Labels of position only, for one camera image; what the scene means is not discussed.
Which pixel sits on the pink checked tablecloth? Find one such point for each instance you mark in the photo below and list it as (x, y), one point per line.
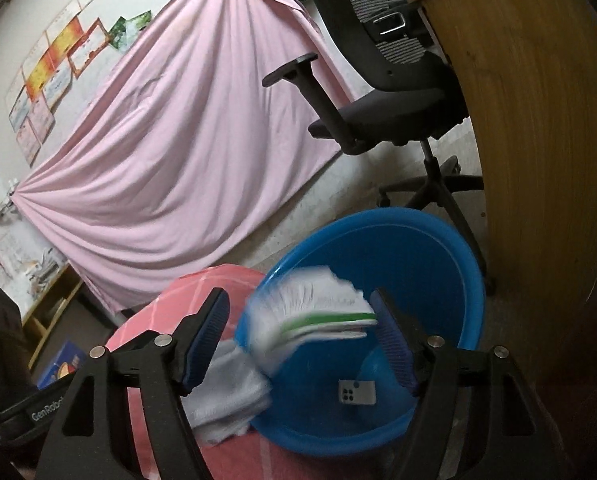
(148, 315)

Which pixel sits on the wooden desk panel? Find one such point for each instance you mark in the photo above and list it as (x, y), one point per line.
(528, 135)

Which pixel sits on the blue cardboard box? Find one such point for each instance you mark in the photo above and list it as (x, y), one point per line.
(61, 367)

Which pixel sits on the green wall photo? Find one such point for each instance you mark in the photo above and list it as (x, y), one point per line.
(128, 27)

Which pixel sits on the pink hanging sheet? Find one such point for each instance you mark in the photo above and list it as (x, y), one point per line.
(178, 135)

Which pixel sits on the low wooden shelf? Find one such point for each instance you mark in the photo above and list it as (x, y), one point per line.
(53, 291)

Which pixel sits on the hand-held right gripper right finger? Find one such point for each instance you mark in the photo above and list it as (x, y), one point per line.
(393, 331)

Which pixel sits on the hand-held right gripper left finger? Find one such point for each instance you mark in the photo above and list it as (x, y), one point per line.
(211, 331)

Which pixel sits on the small white phone case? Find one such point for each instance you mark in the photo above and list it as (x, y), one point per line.
(357, 392)

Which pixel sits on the pile of papers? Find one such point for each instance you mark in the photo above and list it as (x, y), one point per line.
(43, 267)

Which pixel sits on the blue plastic basin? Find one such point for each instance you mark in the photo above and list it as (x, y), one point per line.
(418, 270)

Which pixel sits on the black office chair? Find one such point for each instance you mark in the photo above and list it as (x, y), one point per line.
(393, 110)

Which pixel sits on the white towel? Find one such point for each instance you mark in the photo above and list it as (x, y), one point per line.
(228, 390)

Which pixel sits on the row of wall certificates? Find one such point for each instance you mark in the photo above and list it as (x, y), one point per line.
(53, 50)

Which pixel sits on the white wrapper with green stripe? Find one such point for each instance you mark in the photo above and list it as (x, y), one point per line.
(303, 300)

